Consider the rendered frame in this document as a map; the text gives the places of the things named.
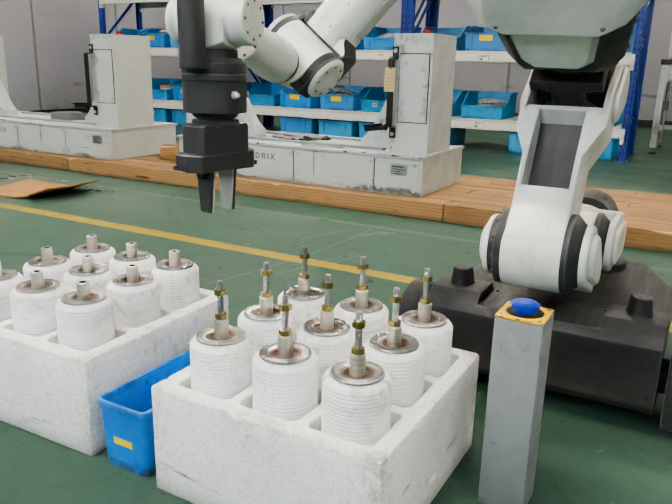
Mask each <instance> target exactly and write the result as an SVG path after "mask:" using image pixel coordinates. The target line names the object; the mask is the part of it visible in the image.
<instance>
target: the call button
mask: <svg viewBox="0 0 672 504"><path fill-rule="evenodd" d="M511 306H512V308H513V309H514V312H515V313H517V314H520V315H527V316H531V315H535V314H536V313H537V311H539V310H540V303H539V302H537V301H535V300H533V299H528V298H517V299H514V300H513V301H512V305H511Z"/></svg>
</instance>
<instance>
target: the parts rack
mask: <svg viewBox="0 0 672 504"><path fill-rule="evenodd" d="M169 1H170V0H98V12H99V26H100V34H106V19H105V4H113V3H130V4H129V6H128V7H127V8H126V9H125V11H124V12H123V13H122V15H121V16H120V17H119V19H118V20H117V21H116V22H115V24H114V25H113V26H112V28H111V29H110V30H109V32H108V33H107V34H111V32H112V31H113V30H114V28H115V27H116V26H117V25H118V23H119V22H120V21H121V19H122V18H123V17H124V15H125V14H126V13H127V12H128V10H129V9H130V8H131V6H132V5H133V4H134V3H135V6H136V24H137V29H143V24H142V8H166V7H167V5H168V3H169ZM401 1H402V6H401V28H400V33H416V32H417V30H418V27H419V25H420V23H421V21H422V19H423V17H424V15H425V13H426V21H425V27H426V26H430V27H436V28H438V18H439V5H440V0H397V1H396V2H401ZM416 1H422V2H421V4H420V6H419V8H418V11H417V13H416V15H415V4H416ZM425 1H427V3H426V6H425V8H424V10H423V13H422V15H421V17H420V19H419V21H418V23H417V25H416V27H415V29H414V24H415V21H416V19H417V17H418V15H419V13H420V11H421V9H422V6H423V4H424V2H425ZM654 4H655V0H649V1H648V2H647V3H646V5H645V6H644V7H643V8H642V9H641V10H640V11H639V12H638V15H637V23H636V27H635V34H634V42H633V49H632V53H626V54H625V56H624V57H623V58H622V59H621V60H620V61H619V62H618V63H619V64H620V65H630V67H629V69H630V81H629V90H628V96H627V100H626V104H625V108H624V115H623V122H622V123H621V124H619V125H617V126H615V127H613V131H612V137H611V138H617V139H620V140H619V144H620V145H619V153H618V159H617V160H616V159H615V161H614V162H622V163H627V162H628V160H627V159H626V161H625V158H626V155H635V152H634V153H633V151H634V144H635V137H636V130H637V123H638V119H639V117H638V116H639V109H640V102H641V95H642V88H643V81H644V74H645V67H646V60H647V53H648V48H649V39H650V32H651V25H652V18H653V11H654ZM274 5H287V4H271V5H262V7H263V11H264V20H265V25H264V27H266V28H267V29H268V27H269V26H270V25H271V23H272V22H273V9H274ZM392 55H393V50H356V60H378V61H388V60H389V58H390V56H392ZM150 56H166V57H179V48H150ZM455 62H485V63H517V62H516V61H515V60H514V59H513V58H512V57H511V56H510V55H509V54H508V53H507V51H456V57H455ZM247 68H248V67H247ZM248 70H249V71H250V73H251V74H252V76H253V78H254V79H255V81H256V82H257V83H260V82H261V83H268V82H269V81H267V80H265V79H263V80H262V78H261V77H259V76H258V75H257V77H258V79H259V80H260V82H259V81H258V79H257V77H256V76H255V74H254V73H253V71H252V70H251V69H249V68H248ZM252 107H253V110H254V112H255V114H258V115H263V127H276V126H274V116H287V117H302V118H317V119H332V120H347V121H362V122H375V121H376V119H377V117H378V116H379V114H380V113H377V112H362V110H359V111H342V110H325V109H321V108H313V109H306V108H289V107H281V106H259V105H252ZM153 108H167V109H182V110H183V103H182V101H174V100H155V99H153ZM517 119H518V116H514V117H511V118H507V119H503V120H491V119H474V118H461V115H458V116H451V127H452V128H467V129H482V130H497V131H512V132H517V128H516V122H517Z"/></svg>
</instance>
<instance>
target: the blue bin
mask: <svg viewBox="0 0 672 504"><path fill-rule="evenodd" d="M188 366H190V350H188V351H186V352H184V353H182V354H180V355H178V356H176V357H174V358H172V359H170V360H168V361H166V362H165V363H163V364H161V365H159V366H157V367H155V368H153V369H151V370H149V371H147V372H145V373H143V374H141V375H139V376H137V377H135V378H133V379H131V380H129V381H127V382H125V383H123V384H121V385H119V386H117V387H115V388H113V389H111V390H109V391H108V392H106V393H104V394H102V395H100V396H99V398H98V404H99V407H100V408H101V409H102V415H103V422H104V429H105V436H106V444H107V451H108V458H109V462H110V463H111V464H114V465H116V466H118V467H121V468H123V469H125V470H128V471H130V472H132V473H135V474H137V475H139V476H142V477H149V476H151V475H153V474H154V473H156V461H155V443H154V426H153V409H152V392H151V387H152V386H153V385H155V384H156V383H158V382H160V381H162V380H166V379H168V378H169V377H170V376H171V375H173V374H175V373H177V372H179V371H181V370H182V369H184V368H186V367H188Z"/></svg>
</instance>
